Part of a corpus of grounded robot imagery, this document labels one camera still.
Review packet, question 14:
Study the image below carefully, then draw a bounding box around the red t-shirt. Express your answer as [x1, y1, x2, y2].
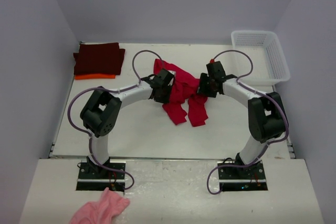
[153, 59, 208, 127]

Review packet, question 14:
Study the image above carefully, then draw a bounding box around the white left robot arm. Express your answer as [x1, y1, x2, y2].
[80, 69, 176, 178]

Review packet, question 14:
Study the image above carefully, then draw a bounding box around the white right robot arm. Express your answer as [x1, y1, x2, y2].
[197, 60, 289, 178]

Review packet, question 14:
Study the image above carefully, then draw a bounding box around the dark maroon folded t-shirt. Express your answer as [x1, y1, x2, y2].
[73, 42, 125, 76]

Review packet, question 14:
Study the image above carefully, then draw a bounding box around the white plastic basket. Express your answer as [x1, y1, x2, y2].
[231, 30, 290, 86]

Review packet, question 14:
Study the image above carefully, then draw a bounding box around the orange folded t-shirt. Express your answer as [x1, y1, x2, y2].
[74, 73, 115, 80]

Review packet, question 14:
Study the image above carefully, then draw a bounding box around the pink cloth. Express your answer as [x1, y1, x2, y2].
[69, 188, 130, 223]

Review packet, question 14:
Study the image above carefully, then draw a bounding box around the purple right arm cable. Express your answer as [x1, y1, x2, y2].
[206, 49, 289, 195]

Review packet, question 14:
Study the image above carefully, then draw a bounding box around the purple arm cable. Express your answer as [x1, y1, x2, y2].
[67, 50, 165, 191]
[206, 49, 289, 195]

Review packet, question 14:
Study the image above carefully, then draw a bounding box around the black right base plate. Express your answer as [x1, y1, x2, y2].
[218, 161, 268, 192]

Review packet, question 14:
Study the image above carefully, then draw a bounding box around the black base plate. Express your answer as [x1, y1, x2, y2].
[218, 161, 268, 192]
[76, 162, 125, 192]

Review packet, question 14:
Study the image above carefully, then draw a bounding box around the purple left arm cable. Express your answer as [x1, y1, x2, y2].
[67, 50, 165, 191]

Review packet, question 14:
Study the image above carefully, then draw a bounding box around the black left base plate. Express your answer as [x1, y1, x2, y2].
[76, 162, 125, 192]

